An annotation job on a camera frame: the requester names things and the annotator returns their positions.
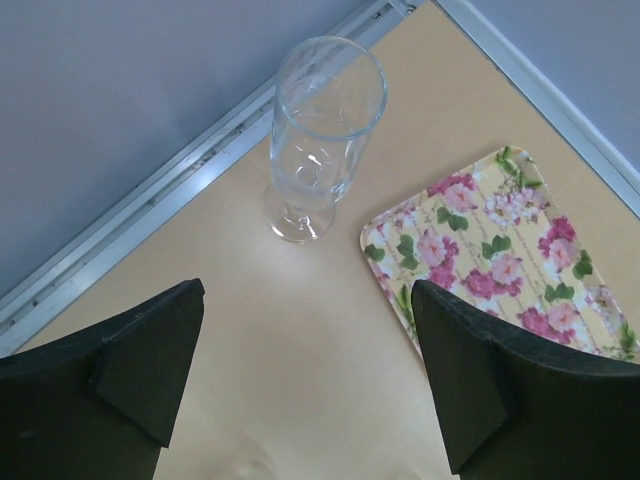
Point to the tall clear stemmed glass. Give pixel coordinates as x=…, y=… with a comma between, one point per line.
x=330, y=94

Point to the aluminium table frame rail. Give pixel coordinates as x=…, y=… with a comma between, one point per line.
x=61, y=280

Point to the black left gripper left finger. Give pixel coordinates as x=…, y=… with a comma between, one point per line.
x=102, y=402

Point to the floral patterned tray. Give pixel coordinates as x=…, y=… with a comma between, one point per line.
x=492, y=235

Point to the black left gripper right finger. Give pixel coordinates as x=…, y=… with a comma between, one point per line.
x=514, y=405

